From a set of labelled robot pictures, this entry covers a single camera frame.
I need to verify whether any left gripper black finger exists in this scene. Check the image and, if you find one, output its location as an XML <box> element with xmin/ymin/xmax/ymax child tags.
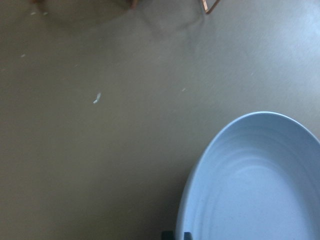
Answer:
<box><xmin>161</xmin><ymin>230</ymin><xmax>174</xmax><ymax>240</ymax></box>

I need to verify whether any blue plate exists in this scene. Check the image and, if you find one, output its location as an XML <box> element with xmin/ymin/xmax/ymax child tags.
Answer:
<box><xmin>175</xmin><ymin>111</ymin><xmax>320</xmax><ymax>240</ymax></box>

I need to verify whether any copper wire bottle rack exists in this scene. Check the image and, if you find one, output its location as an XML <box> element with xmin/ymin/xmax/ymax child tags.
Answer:
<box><xmin>200</xmin><ymin>0</ymin><xmax>220</xmax><ymax>15</ymax></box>

